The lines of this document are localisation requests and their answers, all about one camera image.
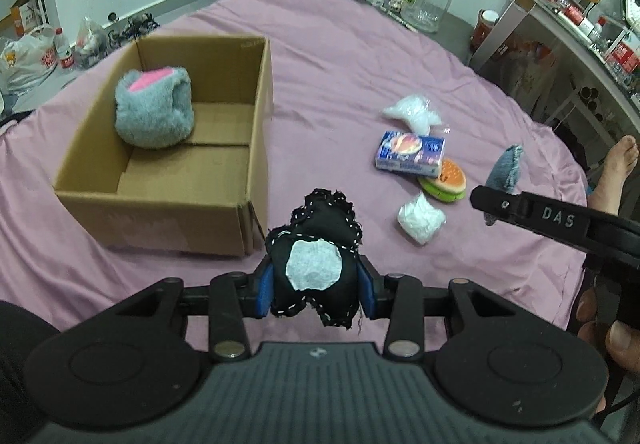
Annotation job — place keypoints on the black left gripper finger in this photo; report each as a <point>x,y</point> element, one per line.
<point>497,205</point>

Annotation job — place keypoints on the blue tissue pack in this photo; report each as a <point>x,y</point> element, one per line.
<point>411,153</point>

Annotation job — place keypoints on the person's right hand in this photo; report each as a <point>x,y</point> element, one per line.
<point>620,342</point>

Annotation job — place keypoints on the crumpled white tissue bag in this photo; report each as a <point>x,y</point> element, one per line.
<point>420,220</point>

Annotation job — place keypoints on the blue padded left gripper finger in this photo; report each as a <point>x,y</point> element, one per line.
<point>241,293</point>
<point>378,293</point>

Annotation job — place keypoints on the grey sneaker pair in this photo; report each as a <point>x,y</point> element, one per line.
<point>135,26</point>

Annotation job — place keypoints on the grey denim fabric heart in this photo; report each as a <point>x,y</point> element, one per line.
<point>506,172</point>

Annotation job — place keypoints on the white plastic shopping bag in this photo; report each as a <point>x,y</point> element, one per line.
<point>27,61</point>

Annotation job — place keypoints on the grey pink plush toy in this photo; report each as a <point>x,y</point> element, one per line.
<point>154,108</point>

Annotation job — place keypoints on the brown cardboard box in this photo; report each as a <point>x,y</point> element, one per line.
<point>171,155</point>

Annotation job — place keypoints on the clear bag white beads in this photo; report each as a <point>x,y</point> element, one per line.
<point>416,112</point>

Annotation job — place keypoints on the pink bed sheet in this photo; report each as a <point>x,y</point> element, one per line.
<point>336,64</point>

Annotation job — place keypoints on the white desk shelf unit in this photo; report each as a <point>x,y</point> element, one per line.
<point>606,52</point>

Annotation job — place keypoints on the small orange cardboard box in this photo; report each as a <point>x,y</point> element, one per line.
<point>24,17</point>

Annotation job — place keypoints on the bare foot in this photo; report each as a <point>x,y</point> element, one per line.
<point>620,161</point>

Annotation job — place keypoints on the clear bag of trash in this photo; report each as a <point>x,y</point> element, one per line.
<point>91,43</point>

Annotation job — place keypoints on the red label water bottle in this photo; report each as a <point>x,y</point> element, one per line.
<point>63,49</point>

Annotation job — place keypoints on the orange burger squishy toy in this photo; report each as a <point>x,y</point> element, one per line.
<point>449,186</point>

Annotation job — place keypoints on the red jar white lid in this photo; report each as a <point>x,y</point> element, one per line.
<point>486,21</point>

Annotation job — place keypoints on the black stitched fabric heart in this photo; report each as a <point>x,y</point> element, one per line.
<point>314,259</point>

